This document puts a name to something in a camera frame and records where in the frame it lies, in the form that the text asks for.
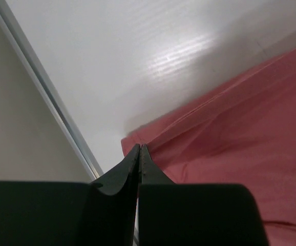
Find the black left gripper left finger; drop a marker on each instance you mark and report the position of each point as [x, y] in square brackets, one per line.
[70, 213]

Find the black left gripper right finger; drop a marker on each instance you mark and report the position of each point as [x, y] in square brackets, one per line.
[195, 214]

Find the red t shirt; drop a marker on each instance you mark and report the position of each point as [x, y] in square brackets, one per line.
[243, 131]

